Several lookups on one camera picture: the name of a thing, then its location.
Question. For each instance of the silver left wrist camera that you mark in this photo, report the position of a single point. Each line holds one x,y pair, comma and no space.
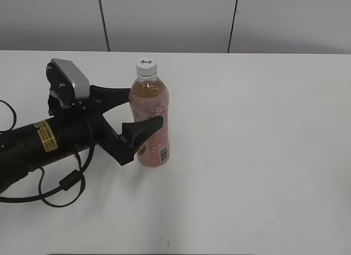
67,82

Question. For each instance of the white bottle cap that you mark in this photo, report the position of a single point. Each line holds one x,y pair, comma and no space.
146,66

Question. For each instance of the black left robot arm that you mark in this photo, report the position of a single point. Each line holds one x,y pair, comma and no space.
26,149

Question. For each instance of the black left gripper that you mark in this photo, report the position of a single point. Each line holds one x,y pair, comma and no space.
83,126

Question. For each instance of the pink label tea bottle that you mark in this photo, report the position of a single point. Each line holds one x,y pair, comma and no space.
150,98

